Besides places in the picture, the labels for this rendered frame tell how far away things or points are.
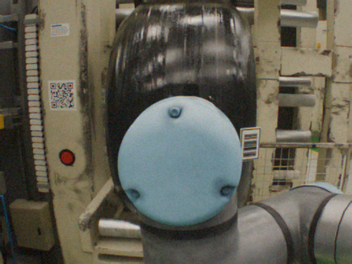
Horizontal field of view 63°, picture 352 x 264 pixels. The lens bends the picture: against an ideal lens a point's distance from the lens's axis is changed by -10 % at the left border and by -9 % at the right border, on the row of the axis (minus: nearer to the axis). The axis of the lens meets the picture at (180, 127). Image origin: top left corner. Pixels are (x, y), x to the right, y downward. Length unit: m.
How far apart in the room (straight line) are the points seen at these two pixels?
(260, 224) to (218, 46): 0.38
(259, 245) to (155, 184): 0.11
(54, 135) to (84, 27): 0.28
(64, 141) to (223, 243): 0.65
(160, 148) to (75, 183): 0.69
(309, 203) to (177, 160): 0.16
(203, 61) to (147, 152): 0.40
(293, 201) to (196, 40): 0.37
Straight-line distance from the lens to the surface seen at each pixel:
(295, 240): 0.29
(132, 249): 0.78
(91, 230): 0.78
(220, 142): 0.17
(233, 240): 0.24
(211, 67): 0.55
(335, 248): 0.27
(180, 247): 0.22
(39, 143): 0.88
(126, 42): 0.61
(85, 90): 0.78
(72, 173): 0.85
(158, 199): 0.18
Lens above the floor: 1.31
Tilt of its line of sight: 13 degrees down
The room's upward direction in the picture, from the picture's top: straight up
